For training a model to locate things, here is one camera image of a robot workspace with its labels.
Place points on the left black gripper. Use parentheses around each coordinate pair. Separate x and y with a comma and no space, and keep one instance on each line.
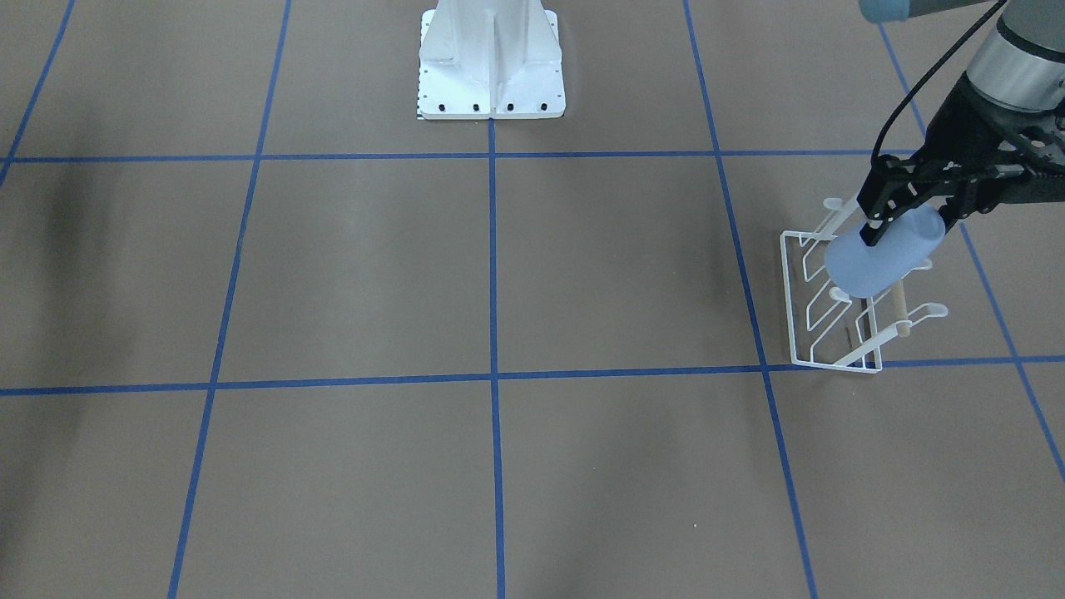
(963,119)

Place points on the blue plastic cup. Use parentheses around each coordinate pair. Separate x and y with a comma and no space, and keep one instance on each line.
(865,271)

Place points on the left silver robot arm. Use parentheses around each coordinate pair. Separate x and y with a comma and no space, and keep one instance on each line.
(1020,64)

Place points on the white wire cup rack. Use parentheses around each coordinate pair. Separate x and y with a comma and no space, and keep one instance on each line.
(828,329)

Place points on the white camera pole base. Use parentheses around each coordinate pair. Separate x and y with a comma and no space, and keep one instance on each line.
(490,60)

